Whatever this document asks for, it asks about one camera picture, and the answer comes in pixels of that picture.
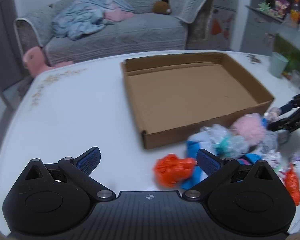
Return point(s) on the orange drink bottle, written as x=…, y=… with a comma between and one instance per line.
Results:
x=296, y=12

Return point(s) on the large orange plastic bag bundle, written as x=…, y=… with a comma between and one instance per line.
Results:
x=172, y=170

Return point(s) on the white purple-print bundle green band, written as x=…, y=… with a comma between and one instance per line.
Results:
x=273, y=158

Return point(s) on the grey quilted throw white trim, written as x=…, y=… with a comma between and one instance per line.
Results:
x=187, y=2

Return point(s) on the grey door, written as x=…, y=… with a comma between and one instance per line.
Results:
x=2, y=30

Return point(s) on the blue mesh ball bundle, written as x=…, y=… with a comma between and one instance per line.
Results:
x=265, y=123

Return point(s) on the white cabinet with stickers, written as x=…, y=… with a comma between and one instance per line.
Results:
x=225, y=12

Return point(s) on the small orange plastic bag bundle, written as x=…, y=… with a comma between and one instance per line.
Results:
x=293, y=183

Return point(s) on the clear bundle with green band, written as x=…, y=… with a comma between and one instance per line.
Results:
x=230, y=142

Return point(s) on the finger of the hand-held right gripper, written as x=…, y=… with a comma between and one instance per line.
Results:
x=286, y=108
x=293, y=122

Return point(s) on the grey shelf cabinet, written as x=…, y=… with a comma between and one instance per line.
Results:
x=255, y=30

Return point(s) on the purple snack packet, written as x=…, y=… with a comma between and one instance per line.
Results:
x=282, y=5

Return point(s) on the grey sock bundle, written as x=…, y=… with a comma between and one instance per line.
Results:
x=271, y=140

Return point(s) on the mint green cup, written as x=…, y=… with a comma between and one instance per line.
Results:
x=277, y=65

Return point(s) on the clear crinkled bag bundle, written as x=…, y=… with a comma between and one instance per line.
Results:
x=273, y=112

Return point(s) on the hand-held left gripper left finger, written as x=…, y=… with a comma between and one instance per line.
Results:
x=90, y=158

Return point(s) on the blue sock bundle pink band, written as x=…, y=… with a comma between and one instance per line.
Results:
x=252, y=158

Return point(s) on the shallow cardboard box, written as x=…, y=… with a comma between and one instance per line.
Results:
x=185, y=97

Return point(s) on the grey sofa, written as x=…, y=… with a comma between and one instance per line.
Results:
x=140, y=32

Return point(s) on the pink cloth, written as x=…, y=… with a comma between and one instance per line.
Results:
x=117, y=15

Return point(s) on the light blue blanket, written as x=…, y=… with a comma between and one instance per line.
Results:
x=85, y=17

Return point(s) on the pink fluffy bundle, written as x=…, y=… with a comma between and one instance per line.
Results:
x=248, y=128

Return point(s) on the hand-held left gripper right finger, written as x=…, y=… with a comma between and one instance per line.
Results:
x=208, y=161

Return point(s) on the clear tank with green water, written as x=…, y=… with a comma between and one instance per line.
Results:
x=290, y=52

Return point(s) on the clear plastic bag bundle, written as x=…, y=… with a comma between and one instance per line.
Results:
x=215, y=130

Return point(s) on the brown plush toy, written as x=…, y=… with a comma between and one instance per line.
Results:
x=161, y=7

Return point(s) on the clear plastic cup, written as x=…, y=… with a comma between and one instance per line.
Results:
x=297, y=78

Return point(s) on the white and blue sock bundle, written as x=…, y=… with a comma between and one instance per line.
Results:
x=202, y=141

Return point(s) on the pink plastic stool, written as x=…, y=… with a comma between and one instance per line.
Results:
x=35, y=60

